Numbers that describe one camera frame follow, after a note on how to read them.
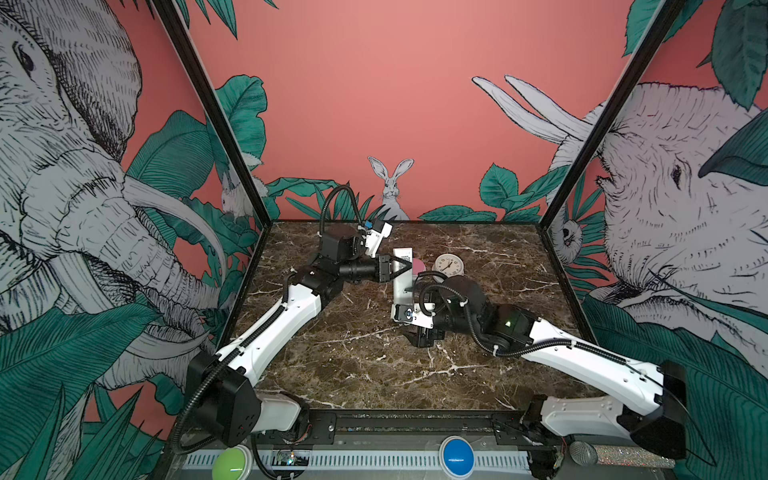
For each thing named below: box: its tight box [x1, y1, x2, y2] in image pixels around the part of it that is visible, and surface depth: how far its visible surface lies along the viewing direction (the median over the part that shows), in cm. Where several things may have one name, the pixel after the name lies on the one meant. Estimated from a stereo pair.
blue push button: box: [438, 435, 476, 480], surface depth 70 cm
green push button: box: [212, 444, 253, 480], surface depth 69 cm
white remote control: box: [393, 248, 413, 305], surface depth 71 cm
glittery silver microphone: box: [569, 441, 676, 468], surface depth 69 cm
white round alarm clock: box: [432, 253, 464, 284], surface depth 104 cm
